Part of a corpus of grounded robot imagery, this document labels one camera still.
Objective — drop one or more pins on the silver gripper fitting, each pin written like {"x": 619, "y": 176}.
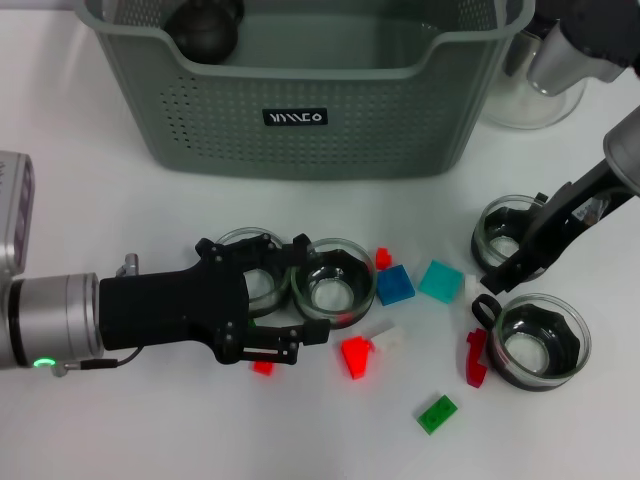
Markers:
{"x": 129, "y": 264}
{"x": 592, "y": 209}

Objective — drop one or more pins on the small red notched brick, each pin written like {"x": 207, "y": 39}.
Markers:
{"x": 383, "y": 259}

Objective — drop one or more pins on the white long brick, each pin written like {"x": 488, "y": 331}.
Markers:
{"x": 387, "y": 339}

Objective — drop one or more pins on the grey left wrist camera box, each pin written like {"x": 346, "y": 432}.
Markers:
{"x": 15, "y": 215}

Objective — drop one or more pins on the silver left gripper fitting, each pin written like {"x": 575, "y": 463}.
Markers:
{"x": 129, "y": 264}

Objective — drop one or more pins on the black round teapot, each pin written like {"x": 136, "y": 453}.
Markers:
{"x": 205, "y": 35}

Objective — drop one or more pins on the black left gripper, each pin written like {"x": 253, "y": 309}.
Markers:
{"x": 165, "y": 310}

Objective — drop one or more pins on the blue square brick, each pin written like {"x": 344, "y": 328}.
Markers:
{"x": 394, "y": 286}

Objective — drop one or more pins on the small red square brick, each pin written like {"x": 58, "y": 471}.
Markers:
{"x": 263, "y": 368}

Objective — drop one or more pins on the glass carafe with black lid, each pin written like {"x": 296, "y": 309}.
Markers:
{"x": 520, "y": 100}

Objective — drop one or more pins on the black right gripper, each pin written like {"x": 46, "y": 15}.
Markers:
{"x": 575, "y": 215}

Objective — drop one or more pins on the white chunky brick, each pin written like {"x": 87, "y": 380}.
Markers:
{"x": 470, "y": 287}

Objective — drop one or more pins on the dark red curved brick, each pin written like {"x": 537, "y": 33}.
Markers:
{"x": 475, "y": 362}

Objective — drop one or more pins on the teal square brick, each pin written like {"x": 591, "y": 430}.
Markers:
{"x": 441, "y": 281}

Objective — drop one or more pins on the grey-green perforated storage bin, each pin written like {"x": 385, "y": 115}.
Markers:
{"x": 300, "y": 150}

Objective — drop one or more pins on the glass teacup with black sleeve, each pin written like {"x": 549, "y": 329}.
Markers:
{"x": 260, "y": 292}
{"x": 540, "y": 347}
{"x": 492, "y": 237}
{"x": 330, "y": 297}

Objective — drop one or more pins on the large red sloped brick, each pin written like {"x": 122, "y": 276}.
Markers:
{"x": 356, "y": 356}

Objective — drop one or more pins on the silver right gripper fitting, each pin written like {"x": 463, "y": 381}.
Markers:
{"x": 592, "y": 209}

